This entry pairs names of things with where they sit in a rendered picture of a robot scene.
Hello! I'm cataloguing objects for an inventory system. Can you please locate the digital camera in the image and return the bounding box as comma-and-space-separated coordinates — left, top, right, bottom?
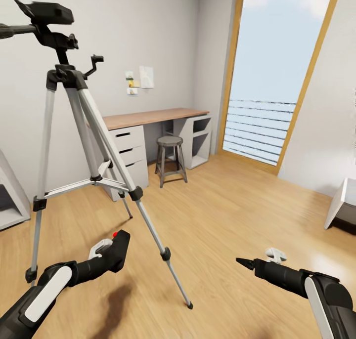
101, 230, 131, 273

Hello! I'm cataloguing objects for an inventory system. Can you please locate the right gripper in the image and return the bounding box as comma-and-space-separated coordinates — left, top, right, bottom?
236, 257, 288, 290

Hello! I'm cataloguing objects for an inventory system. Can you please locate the camera tripod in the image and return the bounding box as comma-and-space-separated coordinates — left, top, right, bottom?
0, 0, 193, 309

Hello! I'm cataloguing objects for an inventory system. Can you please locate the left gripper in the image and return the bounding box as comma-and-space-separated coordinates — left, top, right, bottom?
85, 252, 123, 282

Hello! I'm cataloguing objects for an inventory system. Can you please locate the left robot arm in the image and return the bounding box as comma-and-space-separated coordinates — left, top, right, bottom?
0, 239, 123, 339

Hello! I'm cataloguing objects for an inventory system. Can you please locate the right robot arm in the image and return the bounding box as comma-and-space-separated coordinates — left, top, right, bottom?
236, 247, 356, 339

